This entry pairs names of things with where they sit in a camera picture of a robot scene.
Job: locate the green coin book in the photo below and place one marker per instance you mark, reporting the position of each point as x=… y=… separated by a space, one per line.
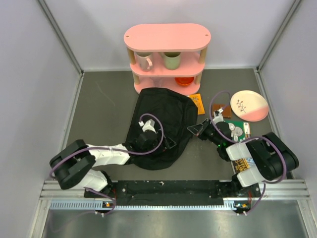
x=239 y=130

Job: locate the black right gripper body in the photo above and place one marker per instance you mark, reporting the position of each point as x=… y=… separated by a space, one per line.
x=209 y=132

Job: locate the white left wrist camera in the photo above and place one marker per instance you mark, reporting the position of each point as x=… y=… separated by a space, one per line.
x=149 y=125

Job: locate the orange plastic bowl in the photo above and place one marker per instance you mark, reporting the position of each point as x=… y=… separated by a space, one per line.
x=184 y=81

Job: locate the orange paperback book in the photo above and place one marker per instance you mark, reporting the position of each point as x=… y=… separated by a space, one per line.
x=197 y=99

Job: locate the pink wooden shelf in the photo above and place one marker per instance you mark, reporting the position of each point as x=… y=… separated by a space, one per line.
x=190 y=39

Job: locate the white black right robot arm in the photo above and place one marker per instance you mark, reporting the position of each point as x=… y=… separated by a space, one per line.
x=272 y=158

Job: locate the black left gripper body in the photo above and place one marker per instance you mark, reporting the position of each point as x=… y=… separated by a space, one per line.
x=154 y=146

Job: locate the pink and cream plate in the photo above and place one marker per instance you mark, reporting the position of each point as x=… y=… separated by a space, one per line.
x=249 y=106

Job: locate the brown leather wallet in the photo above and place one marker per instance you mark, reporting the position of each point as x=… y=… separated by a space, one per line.
x=226 y=110

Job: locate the pink mug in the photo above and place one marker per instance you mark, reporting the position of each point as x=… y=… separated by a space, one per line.
x=145 y=60

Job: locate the black yellow treehouse book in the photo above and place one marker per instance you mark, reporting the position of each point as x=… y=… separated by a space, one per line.
x=242 y=164

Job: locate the black student backpack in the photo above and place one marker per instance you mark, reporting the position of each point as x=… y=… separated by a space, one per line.
x=172 y=113

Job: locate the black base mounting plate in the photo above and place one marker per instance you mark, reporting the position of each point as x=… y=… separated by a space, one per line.
x=178 y=192

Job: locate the clear drinking glass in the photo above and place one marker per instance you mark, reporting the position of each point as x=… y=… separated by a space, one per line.
x=158 y=82

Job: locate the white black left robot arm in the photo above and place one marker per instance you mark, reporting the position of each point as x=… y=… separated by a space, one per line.
x=73 y=166

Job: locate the green mug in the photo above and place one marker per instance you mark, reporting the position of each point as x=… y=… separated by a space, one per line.
x=172 y=60

